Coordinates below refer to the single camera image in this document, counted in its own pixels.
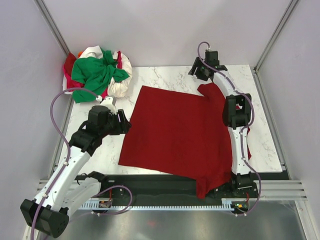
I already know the green t shirt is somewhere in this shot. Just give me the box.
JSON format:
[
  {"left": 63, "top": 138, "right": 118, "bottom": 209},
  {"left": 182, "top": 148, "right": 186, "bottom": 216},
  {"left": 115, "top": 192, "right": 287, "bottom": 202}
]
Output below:
[{"left": 71, "top": 49, "right": 130, "bottom": 98}]

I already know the right aluminium frame post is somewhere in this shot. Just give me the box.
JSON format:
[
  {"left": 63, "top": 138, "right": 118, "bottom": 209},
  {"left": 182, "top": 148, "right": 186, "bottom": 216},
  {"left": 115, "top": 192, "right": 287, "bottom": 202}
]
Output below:
[{"left": 253, "top": 0, "right": 301, "bottom": 73}]

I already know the white slotted cable duct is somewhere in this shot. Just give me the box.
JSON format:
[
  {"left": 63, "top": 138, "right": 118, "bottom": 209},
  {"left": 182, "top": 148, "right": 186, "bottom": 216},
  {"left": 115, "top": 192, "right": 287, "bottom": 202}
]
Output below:
[{"left": 79, "top": 198, "right": 250, "bottom": 211}]

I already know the cream white t shirt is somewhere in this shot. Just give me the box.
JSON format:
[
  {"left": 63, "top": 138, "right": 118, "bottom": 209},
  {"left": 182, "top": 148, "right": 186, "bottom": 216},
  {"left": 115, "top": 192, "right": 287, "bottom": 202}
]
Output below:
[{"left": 62, "top": 45, "right": 133, "bottom": 98}]

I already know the aluminium frame post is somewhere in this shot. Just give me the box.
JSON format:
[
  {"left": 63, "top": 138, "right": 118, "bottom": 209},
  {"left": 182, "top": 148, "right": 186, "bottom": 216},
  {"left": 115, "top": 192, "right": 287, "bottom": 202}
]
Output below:
[
  {"left": 253, "top": 0, "right": 301, "bottom": 73},
  {"left": 34, "top": 0, "right": 70, "bottom": 56}
]

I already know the left aluminium frame post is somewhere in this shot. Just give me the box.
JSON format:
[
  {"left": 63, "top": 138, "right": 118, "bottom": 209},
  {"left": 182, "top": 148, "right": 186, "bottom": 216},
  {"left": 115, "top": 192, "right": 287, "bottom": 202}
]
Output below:
[{"left": 34, "top": 0, "right": 70, "bottom": 56}]

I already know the pink magenta t shirt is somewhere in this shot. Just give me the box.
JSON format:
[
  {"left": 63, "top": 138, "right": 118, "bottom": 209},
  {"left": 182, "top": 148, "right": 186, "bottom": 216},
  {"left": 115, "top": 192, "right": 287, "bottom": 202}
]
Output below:
[{"left": 62, "top": 74, "right": 84, "bottom": 90}]

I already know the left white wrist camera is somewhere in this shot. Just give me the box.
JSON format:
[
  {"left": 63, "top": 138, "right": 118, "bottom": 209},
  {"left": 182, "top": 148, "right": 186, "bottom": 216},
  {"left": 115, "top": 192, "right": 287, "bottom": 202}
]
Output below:
[{"left": 100, "top": 96, "right": 117, "bottom": 113}]

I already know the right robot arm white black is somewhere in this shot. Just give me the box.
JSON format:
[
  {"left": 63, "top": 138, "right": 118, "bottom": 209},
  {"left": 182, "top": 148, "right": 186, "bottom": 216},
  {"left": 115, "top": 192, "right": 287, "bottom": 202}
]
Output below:
[{"left": 188, "top": 48, "right": 254, "bottom": 197}]

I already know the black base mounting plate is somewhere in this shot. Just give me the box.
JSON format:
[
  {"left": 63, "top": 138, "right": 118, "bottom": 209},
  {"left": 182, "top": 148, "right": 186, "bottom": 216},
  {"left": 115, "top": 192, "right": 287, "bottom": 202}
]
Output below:
[{"left": 98, "top": 174, "right": 258, "bottom": 204}]

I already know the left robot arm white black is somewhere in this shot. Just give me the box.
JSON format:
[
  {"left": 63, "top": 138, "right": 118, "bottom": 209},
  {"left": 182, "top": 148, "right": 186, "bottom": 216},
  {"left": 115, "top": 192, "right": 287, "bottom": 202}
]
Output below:
[{"left": 20, "top": 104, "right": 131, "bottom": 239}]

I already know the dark red t shirt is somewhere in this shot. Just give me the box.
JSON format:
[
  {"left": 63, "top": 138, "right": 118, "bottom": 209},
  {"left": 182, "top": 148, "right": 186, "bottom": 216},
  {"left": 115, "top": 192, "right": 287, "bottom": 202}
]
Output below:
[{"left": 117, "top": 83, "right": 253, "bottom": 200}]

